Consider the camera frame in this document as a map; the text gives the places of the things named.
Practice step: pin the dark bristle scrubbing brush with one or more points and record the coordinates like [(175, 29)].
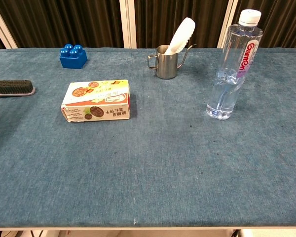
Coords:
[(12, 87)]

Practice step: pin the dark brown pleated curtain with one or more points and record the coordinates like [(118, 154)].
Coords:
[(283, 22), (162, 17), (64, 22)]

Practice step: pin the white frame post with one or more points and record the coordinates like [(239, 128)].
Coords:
[(128, 23), (227, 27), (2, 27)]

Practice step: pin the white plastic serrated tool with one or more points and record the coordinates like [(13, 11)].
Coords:
[(181, 34)]

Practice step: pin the clear plastic water bottle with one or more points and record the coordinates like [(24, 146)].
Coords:
[(233, 69)]

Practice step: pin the stainless steel spouted pitcher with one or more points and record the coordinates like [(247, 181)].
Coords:
[(165, 65)]

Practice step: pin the blue toy building block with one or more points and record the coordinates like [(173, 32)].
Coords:
[(72, 60)]

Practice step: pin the printed cardboard cookie box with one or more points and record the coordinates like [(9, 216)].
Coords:
[(98, 98)]

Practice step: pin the blue fabric tablecloth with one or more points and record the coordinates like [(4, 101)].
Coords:
[(162, 172)]

